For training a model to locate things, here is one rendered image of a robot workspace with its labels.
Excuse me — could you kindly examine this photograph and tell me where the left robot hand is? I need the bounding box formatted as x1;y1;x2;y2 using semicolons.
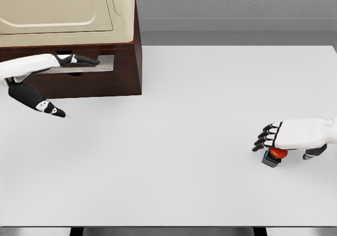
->
0;53;101;119

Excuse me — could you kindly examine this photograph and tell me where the beige appliance on cabinet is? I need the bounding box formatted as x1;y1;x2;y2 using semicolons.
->
0;0;137;48

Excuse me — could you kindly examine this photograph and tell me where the dark brown wooden cabinet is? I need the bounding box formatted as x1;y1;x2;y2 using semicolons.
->
0;0;143;100

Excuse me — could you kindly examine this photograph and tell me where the brown drawer with grey handle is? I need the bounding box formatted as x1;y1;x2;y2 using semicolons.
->
0;47;137;74

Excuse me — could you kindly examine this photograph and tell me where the red button switch grey base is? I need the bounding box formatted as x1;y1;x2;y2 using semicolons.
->
261;147;288;168

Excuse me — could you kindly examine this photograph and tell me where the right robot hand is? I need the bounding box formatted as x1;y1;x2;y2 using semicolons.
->
252;118;329;161

